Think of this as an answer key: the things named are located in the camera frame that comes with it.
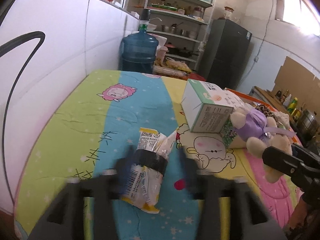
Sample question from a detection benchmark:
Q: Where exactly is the leopard print scrunchie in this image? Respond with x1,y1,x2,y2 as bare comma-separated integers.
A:
255,104,276,120

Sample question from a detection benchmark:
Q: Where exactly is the yellow white taped packet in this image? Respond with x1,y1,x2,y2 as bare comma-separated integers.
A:
121,127,177,214

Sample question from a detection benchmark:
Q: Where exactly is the white floral scrunchie cloth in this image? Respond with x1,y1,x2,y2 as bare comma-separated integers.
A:
272,111,291,130

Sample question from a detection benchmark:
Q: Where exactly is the person right hand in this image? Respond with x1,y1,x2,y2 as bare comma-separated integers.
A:
283,194,319,239

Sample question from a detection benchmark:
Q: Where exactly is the steel steamer pot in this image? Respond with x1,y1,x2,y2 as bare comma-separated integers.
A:
297,109,319,142

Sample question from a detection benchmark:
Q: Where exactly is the purple dressed teddy bear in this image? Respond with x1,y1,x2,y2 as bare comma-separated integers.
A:
229,106,297,184

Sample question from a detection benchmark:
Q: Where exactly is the green sauce bottle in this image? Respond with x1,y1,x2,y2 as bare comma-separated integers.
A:
287,97,298,114

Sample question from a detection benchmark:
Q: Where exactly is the wooden cutting board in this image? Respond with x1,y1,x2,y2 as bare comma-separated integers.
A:
250,86,289,114

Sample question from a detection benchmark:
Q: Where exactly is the floral tissue pack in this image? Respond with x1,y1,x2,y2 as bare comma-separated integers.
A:
220,88,256,149

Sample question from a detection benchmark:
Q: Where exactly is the orange cardboard box tray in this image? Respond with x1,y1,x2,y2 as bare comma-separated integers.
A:
225,88,278,112

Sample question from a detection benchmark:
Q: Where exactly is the green white mask box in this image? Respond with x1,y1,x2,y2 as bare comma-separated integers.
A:
181,79,236,133

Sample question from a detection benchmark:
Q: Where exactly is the colourful cartoon quilt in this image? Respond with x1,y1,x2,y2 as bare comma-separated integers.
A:
15,70,301,239

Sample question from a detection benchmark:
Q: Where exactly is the black refrigerator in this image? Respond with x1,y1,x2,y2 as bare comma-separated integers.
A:
198,19,252,89

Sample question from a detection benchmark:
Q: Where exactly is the red plastic basket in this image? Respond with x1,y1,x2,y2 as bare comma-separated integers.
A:
188,73,206,81

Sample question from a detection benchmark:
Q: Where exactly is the egg tray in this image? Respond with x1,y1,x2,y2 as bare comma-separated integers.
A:
166,57,192,73

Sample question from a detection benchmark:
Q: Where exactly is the glass jar on fridge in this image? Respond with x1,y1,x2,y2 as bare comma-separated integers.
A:
220,6,234,20

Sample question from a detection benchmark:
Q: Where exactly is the metal kitchen shelf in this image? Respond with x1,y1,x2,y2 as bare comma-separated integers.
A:
144,0,216,70

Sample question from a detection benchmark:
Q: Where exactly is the blue water jug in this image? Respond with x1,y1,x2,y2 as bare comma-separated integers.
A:
121,9,159,74

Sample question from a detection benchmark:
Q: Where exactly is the black cable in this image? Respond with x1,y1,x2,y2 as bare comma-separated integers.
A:
0,31,46,201

